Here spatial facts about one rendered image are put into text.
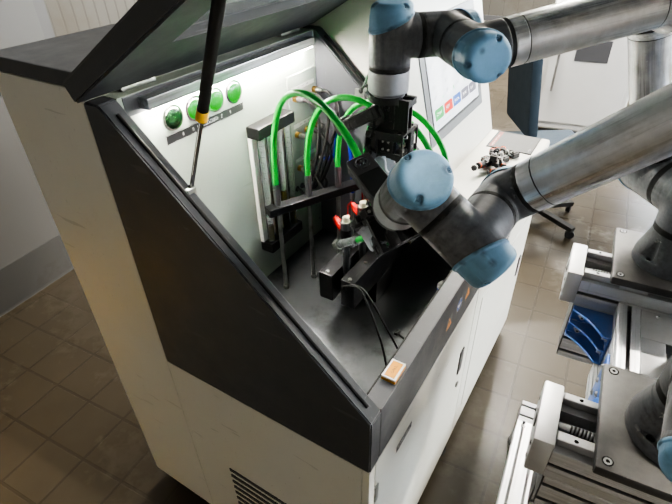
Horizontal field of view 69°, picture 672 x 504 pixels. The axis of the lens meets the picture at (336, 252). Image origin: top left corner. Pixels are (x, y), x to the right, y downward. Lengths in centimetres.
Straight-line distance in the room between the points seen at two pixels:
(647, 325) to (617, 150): 69
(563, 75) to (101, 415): 399
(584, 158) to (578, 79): 392
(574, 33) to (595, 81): 372
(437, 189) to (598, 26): 41
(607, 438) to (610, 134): 48
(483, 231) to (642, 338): 68
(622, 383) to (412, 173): 57
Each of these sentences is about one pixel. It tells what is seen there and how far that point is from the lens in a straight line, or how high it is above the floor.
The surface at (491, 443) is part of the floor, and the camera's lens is 213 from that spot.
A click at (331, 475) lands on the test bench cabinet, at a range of 118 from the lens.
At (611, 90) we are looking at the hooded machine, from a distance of 463.
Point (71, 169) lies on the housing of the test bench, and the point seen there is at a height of 129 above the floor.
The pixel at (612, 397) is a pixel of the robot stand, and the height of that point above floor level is 104.
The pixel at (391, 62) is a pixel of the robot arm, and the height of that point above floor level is 150.
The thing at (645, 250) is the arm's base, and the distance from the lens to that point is 129.
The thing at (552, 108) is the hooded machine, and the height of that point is 25.
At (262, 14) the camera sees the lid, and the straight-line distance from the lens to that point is 102.
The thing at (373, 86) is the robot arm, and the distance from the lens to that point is 93.
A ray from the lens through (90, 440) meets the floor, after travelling 231.
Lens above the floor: 173
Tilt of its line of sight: 36 degrees down
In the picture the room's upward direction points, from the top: 2 degrees counter-clockwise
